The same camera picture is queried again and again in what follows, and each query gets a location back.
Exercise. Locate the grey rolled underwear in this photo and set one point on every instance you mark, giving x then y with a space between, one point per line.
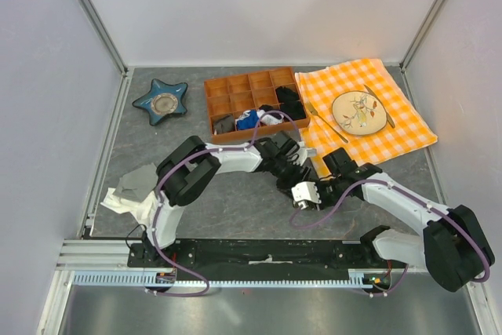
225 124

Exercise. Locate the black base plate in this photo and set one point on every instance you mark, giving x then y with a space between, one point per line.
274 258

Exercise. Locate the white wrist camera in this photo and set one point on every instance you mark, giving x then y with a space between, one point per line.
305 195
305 151

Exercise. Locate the aluminium left frame post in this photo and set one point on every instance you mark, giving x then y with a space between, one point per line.
103 35

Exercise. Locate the aluminium front rail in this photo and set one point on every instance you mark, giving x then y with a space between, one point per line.
458 254

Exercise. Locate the beige decorated plate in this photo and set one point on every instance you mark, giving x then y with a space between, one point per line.
359 113

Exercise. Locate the aluminium frame post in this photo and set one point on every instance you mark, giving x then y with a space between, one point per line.
103 35
424 28

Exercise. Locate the blue white rolled underwear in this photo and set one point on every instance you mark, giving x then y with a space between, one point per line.
247 120

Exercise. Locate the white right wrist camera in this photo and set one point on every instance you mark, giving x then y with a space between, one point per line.
305 195

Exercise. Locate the white underwear pile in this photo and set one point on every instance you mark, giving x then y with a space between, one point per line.
143 212

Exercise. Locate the orange compartment organizer box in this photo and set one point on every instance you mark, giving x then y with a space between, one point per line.
232 95

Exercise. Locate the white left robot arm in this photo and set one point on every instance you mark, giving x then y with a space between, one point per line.
186 172

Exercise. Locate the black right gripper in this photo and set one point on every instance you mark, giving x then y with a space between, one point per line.
324 204

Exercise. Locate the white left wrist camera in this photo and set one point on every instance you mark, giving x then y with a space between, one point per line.
305 151

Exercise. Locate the black white rolled underwear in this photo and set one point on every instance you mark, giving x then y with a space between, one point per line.
266 117

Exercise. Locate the light blue cable duct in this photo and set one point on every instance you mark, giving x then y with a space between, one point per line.
152 279

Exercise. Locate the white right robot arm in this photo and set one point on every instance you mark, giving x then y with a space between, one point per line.
448 243

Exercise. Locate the blue star shaped dish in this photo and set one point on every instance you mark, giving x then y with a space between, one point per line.
162 101

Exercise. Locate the orange checkered cloth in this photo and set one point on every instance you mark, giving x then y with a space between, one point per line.
405 131

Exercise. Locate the aluminium right frame post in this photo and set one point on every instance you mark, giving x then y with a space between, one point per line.
424 28

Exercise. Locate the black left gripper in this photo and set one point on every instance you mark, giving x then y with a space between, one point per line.
285 186

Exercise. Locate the brass fork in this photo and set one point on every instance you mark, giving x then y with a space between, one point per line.
315 113

